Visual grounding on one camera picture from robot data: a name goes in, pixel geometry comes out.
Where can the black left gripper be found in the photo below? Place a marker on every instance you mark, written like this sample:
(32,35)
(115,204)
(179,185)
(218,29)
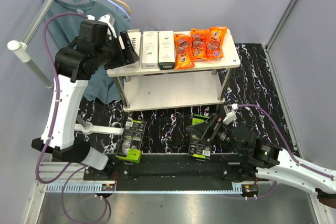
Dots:
(126,55)

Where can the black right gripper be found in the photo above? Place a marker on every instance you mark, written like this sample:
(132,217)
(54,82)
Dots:
(217,124)

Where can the teal t-shirt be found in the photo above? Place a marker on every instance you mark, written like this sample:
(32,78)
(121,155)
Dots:
(65,29)

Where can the white Harry's box lettered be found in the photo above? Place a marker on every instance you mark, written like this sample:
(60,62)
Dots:
(135,38)

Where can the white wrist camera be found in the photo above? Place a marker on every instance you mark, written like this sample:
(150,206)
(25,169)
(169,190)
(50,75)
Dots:
(230,112)
(105,20)

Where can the white two-tier shelf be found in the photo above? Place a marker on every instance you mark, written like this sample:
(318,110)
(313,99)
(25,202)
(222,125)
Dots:
(205,84)

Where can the green black Gillette box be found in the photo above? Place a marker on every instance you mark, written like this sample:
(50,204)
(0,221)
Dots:
(198,150)
(129,148)

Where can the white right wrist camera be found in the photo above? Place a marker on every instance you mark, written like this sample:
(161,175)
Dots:
(230,112)

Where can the white slotted cable duct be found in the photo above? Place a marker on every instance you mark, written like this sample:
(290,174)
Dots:
(225,188)

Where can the orange razor pack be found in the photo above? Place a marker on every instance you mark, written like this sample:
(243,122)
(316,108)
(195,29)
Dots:
(199,40)
(184,57)
(215,41)

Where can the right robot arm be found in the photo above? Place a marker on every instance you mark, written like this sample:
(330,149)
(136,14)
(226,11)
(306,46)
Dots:
(265,160)

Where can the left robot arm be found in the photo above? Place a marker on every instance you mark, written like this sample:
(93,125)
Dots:
(58,137)

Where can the white Harry's box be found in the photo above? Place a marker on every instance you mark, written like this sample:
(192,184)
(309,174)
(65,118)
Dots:
(166,59)
(150,50)

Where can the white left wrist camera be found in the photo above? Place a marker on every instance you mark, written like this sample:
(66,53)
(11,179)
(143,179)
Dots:
(105,20)

